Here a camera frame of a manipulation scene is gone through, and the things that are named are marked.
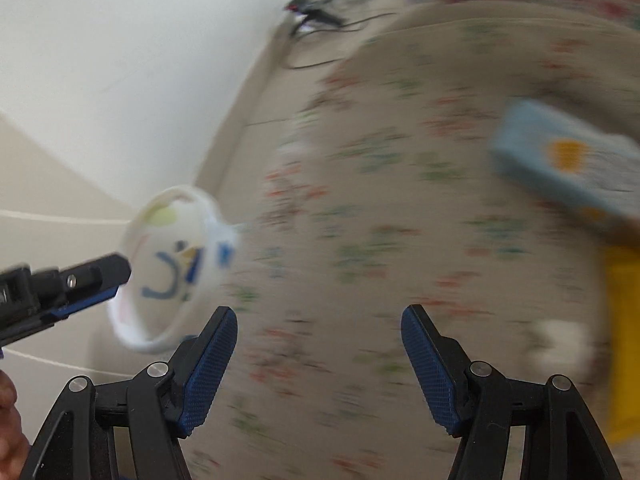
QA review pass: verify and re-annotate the yellow plastic wrapper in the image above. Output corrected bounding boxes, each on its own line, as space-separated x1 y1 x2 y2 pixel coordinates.
602 246 639 444

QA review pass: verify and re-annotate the light blue milk carton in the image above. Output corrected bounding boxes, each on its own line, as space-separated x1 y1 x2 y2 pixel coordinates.
490 100 639 247

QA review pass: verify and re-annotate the white patterned trash bin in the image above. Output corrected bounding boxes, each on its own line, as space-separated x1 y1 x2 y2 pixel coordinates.
108 185 241 353

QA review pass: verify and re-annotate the person's hand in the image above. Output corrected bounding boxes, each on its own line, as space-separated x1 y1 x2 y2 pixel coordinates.
0 372 29 480

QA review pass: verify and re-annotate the floral beige tablecloth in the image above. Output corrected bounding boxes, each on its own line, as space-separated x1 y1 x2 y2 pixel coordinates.
184 0 639 479

